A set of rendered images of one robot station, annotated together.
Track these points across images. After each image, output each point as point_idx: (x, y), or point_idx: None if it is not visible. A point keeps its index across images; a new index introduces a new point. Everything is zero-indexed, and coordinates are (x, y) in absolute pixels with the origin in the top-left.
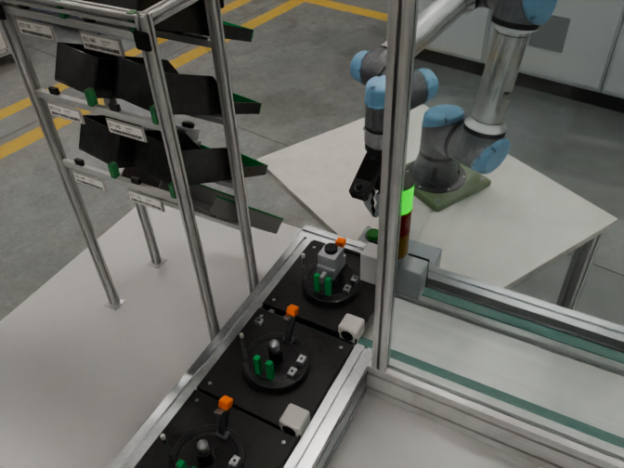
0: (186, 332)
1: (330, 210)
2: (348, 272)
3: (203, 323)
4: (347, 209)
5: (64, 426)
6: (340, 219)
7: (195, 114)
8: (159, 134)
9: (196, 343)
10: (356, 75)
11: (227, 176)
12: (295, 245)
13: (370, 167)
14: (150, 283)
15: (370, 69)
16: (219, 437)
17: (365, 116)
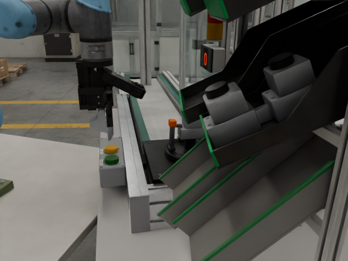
0: (312, 249)
1: (42, 252)
2: (174, 145)
3: (288, 245)
4: (33, 240)
5: None
6: (58, 236)
7: None
8: (312, 22)
9: (307, 236)
10: (29, 22)
11: (246, 68)
12: (165, 189)
13: (118, 75)
14: None
15: (37, 5)
16: None
17: (105, 27)
